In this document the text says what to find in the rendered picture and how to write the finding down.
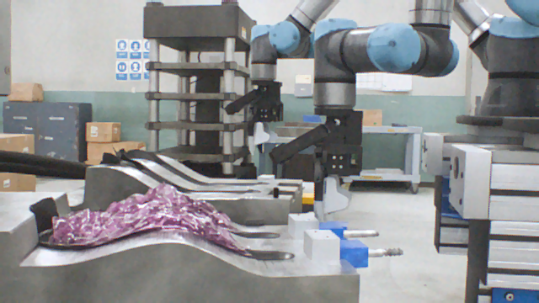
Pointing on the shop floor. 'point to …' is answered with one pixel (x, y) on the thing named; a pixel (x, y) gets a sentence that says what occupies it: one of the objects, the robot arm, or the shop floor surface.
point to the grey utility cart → (405, 159)
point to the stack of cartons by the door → (110, 136)
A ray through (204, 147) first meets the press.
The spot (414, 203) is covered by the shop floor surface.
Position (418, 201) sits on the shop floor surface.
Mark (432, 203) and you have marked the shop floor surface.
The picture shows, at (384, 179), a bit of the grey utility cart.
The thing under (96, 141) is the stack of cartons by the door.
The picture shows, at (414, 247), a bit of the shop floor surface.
